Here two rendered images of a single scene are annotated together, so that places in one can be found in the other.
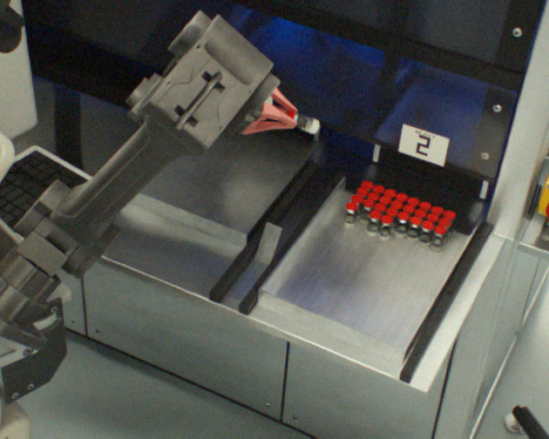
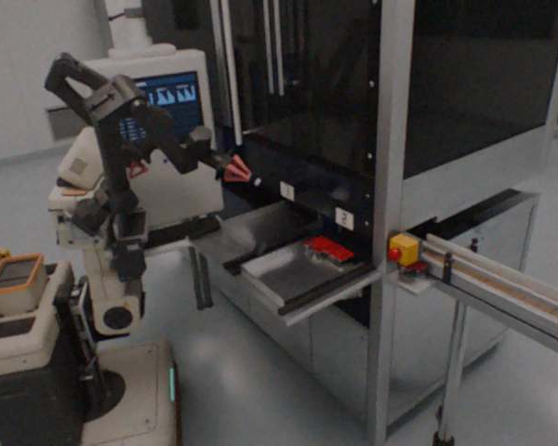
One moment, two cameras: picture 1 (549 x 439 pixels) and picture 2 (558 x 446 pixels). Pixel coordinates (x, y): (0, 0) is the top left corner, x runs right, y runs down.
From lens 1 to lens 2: 0.94 m
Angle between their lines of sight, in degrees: 31
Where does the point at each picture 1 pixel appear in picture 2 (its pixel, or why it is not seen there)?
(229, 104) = (112, 105)
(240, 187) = (272, 233)
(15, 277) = (88, 203)
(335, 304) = (273, 280)
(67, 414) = (232, 348)
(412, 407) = (357, 374)
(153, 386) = (272, 348)
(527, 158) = (382, 225)
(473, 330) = (375, 329)
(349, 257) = (296, 265)
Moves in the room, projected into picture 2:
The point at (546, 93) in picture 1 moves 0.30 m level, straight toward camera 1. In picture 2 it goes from (384, 188) to (320, 222)
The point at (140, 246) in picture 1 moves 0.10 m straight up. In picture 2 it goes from (213, 245) to (210, 223)
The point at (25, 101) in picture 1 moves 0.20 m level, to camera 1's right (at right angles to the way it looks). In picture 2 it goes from (217, 197) to (251, 203)
